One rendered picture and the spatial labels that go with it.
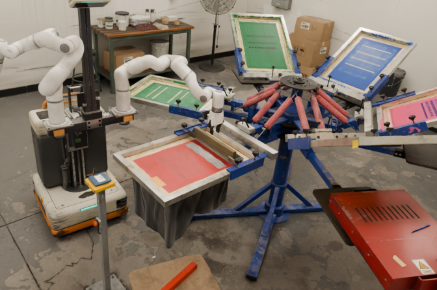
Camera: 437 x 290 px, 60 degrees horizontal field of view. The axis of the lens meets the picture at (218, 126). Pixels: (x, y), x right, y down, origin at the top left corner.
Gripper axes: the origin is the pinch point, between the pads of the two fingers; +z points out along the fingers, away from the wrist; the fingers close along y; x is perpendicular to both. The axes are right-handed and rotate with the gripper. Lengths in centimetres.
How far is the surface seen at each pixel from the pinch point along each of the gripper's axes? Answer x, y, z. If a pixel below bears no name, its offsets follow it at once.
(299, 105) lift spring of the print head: 16, -67, -10
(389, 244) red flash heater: 124, -2, 0
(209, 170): 16.2, 15.6, 16.4
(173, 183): 15.8, 42.7, 16.5
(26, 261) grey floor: -68, 112, 113
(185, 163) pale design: 1.8, 24.5, 16.6
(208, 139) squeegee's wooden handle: -4.1, 1.2, 8.5
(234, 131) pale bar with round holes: -3.4, -22.3, 8.1
